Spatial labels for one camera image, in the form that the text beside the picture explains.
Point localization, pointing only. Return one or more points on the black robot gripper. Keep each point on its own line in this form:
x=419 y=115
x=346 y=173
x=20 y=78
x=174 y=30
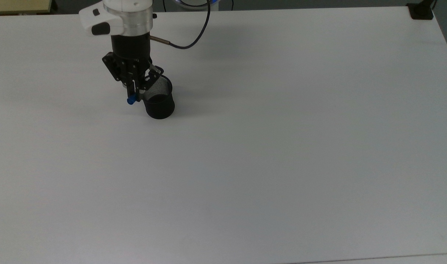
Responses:
x=130 y=55

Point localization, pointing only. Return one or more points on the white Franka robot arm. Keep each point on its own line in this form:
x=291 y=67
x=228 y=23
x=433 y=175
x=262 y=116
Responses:
x=117 y=16

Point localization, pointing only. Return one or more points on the black mesh pen cup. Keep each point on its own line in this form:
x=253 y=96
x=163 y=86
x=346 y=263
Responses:
x=159 y=101

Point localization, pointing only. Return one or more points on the blue and white marker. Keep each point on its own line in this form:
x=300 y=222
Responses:
x=131 y=99

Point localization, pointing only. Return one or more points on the yellow wooden table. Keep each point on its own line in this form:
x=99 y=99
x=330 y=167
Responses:
x=18 y=5

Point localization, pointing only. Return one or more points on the black table clamp mount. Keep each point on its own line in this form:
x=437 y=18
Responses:
x=421 y=9

